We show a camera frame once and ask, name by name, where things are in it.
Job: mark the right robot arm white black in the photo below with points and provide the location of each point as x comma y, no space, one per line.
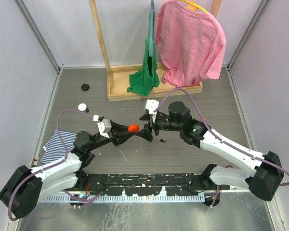
260,173

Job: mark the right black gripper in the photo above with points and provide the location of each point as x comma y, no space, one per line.
146,133

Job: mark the grey-blue clothes hanger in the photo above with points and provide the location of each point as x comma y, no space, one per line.
151,28

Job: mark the blue white striped cloth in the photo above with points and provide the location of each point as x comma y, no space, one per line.
54,149

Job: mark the pink t-shirt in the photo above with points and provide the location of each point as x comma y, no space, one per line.
191,44

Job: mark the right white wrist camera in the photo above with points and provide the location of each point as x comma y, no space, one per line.
151,106

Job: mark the grey slotted cable duct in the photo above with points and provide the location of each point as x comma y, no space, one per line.
161,198

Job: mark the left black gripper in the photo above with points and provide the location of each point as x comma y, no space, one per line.
118,134

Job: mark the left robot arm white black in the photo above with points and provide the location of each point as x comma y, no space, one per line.
28,186

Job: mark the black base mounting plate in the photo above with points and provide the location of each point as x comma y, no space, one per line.
180,184

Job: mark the yellow clothes hanger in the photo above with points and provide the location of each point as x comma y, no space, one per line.
193,6

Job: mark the black earbud case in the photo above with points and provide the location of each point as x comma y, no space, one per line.
85,87

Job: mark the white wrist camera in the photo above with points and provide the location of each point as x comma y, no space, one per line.
104,125
151,106

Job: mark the white earbud case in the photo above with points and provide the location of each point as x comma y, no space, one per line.
82,107

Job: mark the green tank top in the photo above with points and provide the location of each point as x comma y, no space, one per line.
144,80

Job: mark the wooden clothes rack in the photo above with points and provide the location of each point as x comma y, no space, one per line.
118,76

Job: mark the orange earbud case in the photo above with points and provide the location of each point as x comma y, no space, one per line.
133,128

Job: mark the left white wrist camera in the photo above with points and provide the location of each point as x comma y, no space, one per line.
104,125

